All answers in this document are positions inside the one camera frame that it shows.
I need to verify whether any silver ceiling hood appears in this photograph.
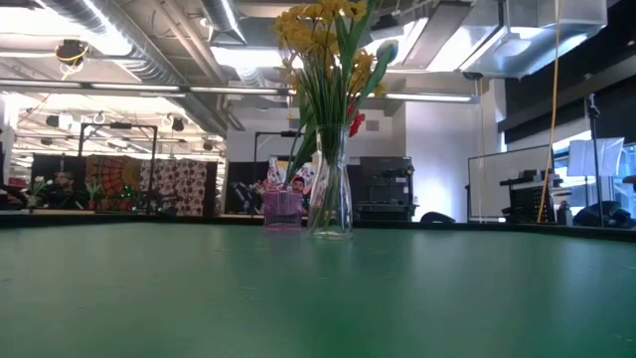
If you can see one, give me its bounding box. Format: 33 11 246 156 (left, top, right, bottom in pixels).
401 0 610 81

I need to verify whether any distant green plant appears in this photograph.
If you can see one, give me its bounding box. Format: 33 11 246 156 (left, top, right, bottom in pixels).
83 181 103 211

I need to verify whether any white tulip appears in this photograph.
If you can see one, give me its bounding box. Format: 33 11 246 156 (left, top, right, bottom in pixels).
347 39 400 135

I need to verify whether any pink floral cloth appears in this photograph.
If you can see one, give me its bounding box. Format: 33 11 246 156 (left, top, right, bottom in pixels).
266 156 319 196

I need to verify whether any white reflector panel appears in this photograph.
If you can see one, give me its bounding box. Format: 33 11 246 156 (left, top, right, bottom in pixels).
566 136 626 178

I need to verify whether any orange patterned cloth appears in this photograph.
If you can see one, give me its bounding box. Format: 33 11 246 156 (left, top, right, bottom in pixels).
84 154 143 213

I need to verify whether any black bag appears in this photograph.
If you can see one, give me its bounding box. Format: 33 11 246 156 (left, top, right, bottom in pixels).
571 200 636 229

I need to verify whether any yellow cable reel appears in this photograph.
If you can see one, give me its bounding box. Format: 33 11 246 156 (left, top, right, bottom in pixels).
53 38 90 81

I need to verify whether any black dome object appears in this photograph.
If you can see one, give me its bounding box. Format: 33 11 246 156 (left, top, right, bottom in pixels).
419 211 457 224

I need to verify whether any black equipment rack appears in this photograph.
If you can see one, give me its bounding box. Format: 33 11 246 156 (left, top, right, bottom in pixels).
499 168 565 224

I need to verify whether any thin black tripod stand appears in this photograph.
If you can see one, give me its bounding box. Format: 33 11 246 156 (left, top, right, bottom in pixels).
585 92 605 228

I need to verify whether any black stand frame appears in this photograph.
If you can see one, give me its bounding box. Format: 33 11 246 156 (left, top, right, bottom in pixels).
253 129 304 165
78 121 159 215

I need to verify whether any long ceiling light strip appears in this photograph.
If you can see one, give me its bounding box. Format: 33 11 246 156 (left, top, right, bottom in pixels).
0 78 294 98

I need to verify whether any distant white tulip bouquet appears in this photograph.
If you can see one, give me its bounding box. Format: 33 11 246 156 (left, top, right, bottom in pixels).
25 174 55 213

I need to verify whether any green table mat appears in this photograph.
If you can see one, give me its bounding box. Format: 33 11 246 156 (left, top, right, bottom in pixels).
0 221 636 358

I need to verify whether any yellow hanging cable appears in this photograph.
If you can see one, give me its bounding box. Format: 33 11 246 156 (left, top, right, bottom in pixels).
536 0 562 224

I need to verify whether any clear glass panel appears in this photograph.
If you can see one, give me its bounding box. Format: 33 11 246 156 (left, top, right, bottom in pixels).
466 143 556 223

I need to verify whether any black cabinet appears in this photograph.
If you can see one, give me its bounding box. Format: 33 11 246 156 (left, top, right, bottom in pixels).
347 156 419 223

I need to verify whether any red flower bunch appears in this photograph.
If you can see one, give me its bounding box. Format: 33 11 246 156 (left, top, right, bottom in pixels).
347 98 367 139

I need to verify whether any clear glass vase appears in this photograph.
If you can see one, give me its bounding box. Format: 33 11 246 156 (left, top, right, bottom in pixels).
306 123 355 240

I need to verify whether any silver ventilation duct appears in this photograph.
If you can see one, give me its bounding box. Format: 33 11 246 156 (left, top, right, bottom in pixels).
42 0 230 135

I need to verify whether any white red patterned cloth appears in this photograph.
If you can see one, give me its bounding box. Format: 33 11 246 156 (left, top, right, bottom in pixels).
138 158 209 218

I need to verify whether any short ceiling light strip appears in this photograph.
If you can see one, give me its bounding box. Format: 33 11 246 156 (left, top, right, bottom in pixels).
382 90 481 104

